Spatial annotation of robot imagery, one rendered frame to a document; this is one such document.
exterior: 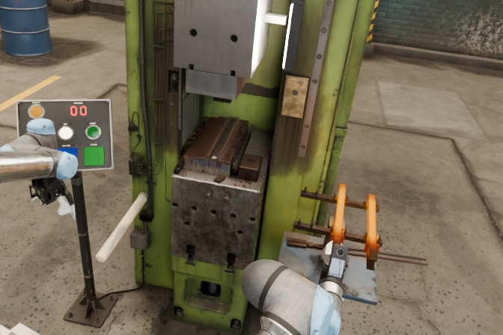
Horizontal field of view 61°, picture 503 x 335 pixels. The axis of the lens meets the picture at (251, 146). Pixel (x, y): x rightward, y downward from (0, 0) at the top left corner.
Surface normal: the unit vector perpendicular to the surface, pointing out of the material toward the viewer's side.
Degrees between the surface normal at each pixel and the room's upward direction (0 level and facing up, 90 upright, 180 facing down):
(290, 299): 29
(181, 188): 90
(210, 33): 90
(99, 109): 60
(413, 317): 0
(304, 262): 0
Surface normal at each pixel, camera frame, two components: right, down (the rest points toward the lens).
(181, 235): -0.18, 0.47
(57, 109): 0.27, -0.01
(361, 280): 0.10, -0.87
